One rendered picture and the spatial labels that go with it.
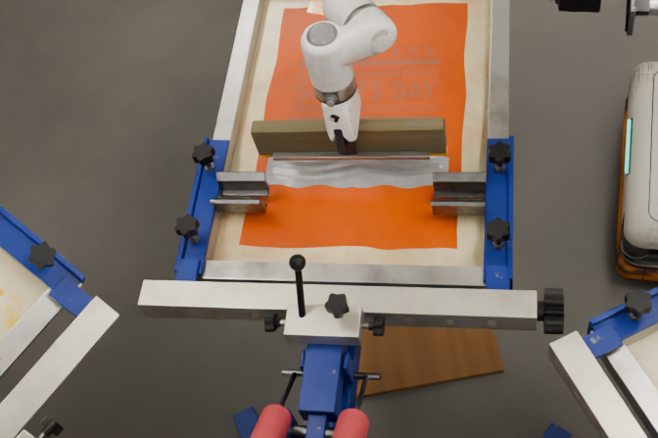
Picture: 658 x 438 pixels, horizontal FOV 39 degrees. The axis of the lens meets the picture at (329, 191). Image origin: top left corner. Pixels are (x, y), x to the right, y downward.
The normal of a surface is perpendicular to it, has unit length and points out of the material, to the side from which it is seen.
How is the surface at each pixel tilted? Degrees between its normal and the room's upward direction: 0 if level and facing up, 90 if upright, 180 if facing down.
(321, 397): 0
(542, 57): 0
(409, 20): 0
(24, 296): 32
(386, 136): 90
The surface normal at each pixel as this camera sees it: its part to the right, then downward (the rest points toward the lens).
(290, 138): -0.11, 0.84
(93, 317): 0.28, -0.23
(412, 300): -0.16, -0.54
